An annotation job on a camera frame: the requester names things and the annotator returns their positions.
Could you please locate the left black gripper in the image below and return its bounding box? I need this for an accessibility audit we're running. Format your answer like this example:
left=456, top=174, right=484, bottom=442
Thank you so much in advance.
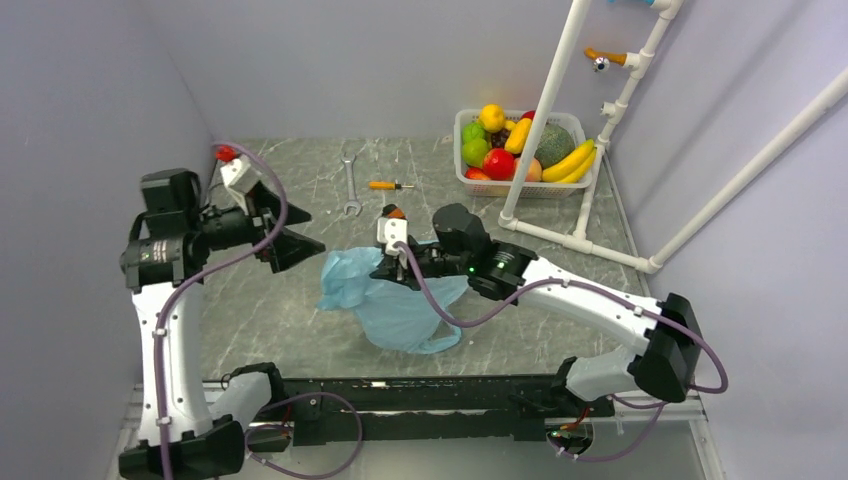
left=189, top=179, right=326, bottom=273

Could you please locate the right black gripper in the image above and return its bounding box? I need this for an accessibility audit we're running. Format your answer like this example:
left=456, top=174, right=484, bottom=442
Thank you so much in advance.
left=371, top=240, right=473, bottom=291

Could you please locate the light blue plastic bag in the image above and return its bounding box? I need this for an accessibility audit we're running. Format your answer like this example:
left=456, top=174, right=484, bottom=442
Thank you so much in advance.
left=317, top=247, right=462, bottom=355

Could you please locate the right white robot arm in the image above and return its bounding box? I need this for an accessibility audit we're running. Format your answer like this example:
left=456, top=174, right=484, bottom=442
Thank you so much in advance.
left=370, top=203, right=704, bottom=415

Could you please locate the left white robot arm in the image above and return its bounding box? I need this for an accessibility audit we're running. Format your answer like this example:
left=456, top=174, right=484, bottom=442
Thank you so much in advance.
left=118, top=160, right=324, bottom=479

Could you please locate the orange black small brush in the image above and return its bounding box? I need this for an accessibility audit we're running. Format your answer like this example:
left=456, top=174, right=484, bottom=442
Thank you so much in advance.
left=381, top=204, right=407, bottom=220

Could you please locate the silver wrench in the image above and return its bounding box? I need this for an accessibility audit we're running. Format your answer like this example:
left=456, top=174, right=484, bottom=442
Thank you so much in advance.
left=341, top=154, right=362, bottom=216

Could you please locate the white plastic fruit basket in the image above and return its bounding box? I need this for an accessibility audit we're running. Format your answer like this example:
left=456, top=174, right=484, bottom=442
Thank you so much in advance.
left=454, top=109, right=601, bottom=198

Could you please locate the green lime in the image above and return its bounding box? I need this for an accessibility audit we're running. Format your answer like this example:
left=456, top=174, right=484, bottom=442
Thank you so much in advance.
left=461, top=138, right=491, bottom=169

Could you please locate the peach fruit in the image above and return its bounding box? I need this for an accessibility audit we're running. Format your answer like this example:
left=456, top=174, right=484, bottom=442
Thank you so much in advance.
left=513, top=158, right=543, bottom=183

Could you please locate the yellow lemon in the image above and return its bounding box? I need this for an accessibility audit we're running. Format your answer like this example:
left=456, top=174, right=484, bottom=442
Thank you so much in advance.
left=478, top=104, right=506, bottom=133

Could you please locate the yellow mango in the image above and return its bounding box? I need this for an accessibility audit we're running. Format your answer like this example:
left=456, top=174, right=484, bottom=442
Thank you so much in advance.
left=504, top=118, right=532, bottom=155

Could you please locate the lower yellow banana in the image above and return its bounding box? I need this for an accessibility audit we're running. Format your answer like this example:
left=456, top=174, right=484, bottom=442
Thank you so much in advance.
left=560, top=148, right=597, bottom=184

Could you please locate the orange faucet tap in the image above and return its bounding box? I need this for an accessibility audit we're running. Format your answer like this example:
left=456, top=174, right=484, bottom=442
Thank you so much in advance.
left=584, top=47, right=627, bottom=73

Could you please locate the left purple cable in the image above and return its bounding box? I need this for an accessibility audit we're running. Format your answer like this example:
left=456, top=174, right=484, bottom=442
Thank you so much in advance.
left=152, top=140, right=364, bottom=480

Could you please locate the purple cable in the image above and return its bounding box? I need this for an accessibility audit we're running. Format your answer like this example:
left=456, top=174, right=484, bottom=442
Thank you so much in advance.
left=394, top=242, right=730, bottom=464
left=152, top=140, right=364, bottom=480

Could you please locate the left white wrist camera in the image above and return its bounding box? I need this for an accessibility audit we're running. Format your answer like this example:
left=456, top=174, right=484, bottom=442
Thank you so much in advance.
left=216, top=146, right=262, bottom=214

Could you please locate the orange handled screwdriver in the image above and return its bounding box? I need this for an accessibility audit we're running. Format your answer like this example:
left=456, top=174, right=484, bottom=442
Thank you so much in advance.
left=368, top=181, right=414, bottom=191

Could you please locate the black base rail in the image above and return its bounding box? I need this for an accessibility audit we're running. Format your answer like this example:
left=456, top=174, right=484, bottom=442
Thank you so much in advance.
left=255, top=374, right=615, bottom=446

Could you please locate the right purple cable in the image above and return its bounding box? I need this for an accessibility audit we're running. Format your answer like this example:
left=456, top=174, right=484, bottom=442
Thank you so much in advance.
left=394, top=242, right=730, bottom=464

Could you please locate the white pvc pipe frame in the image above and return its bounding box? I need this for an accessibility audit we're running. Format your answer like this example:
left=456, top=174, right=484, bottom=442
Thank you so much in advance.
left=498, top=0, right=848, bottom=276

